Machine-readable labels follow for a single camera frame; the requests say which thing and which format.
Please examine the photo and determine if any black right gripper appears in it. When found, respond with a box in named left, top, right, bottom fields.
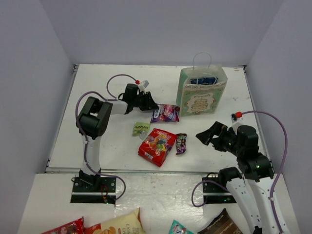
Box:
left=196, top=120, right=244, bottom=157

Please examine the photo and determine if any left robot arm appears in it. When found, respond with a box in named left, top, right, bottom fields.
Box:
left=75, top=80, right=158, bottom=192

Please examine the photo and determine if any red snack bag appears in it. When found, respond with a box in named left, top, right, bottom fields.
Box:
left=42, top=217, right=84, bottom=234

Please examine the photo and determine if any purple foxs candy bag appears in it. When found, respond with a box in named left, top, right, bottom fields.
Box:
left=150, top=104, right=180, bottom=123

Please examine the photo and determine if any brown m&m packet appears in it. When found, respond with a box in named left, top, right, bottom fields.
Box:
left=175, top=133, right=187, bottom=155

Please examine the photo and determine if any cream cassava chips bag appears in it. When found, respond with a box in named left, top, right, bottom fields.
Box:
left=84, top=207, right=146, bottom=234

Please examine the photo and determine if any decorated paper bag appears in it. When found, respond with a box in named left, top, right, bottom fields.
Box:
left=176, top=52, right=228, bottom=117

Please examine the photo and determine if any dark brown snack bag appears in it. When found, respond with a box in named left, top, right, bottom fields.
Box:
left=198, top=208, right=242, bottom=234

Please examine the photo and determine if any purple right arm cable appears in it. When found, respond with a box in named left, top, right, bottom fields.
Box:
left=237, top=111, right=288, bottom=234

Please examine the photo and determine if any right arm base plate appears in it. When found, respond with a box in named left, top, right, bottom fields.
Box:
left=202, top=172, right=236, bottom=204

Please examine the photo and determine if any red fruit candy bag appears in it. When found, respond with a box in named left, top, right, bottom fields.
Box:
left=138, top=128, right=177, bottom=167

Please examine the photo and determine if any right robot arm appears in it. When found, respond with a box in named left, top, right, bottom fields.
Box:
left=196, top=121, right=290, bottom=234

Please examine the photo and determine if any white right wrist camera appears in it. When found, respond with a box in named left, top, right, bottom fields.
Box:
left=231, top=112, right=244, bottom=133

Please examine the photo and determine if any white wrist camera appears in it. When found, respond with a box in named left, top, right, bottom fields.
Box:
left=231, top=112, right=244, bottom=133
left=135, top=80, right=149, bottom=93

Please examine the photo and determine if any teal snack packet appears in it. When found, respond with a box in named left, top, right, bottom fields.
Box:
left=168, top=220, right=193, bottom=234

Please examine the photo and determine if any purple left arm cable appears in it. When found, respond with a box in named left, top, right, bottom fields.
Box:
left=75, top=74, right=139, bottom=200

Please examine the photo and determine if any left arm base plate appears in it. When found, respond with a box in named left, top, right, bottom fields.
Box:
left=70, top=177, right=116, bottom=205

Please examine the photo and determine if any small green candy packet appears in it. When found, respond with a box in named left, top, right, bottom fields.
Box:
left=132, top=121, right=150, bottom=140

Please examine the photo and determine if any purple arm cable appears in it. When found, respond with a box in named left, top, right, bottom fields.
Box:
left=237, top=111, right=288, bottom=234
left=75, top=74, right=139, bottom=200

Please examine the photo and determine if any blue kettle chips bag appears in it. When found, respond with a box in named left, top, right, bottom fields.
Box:
left=190, top=76, right=218, bottom=85

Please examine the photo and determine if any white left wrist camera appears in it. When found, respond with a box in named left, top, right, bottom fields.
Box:
left=135, top=80, right=149, bottom=93

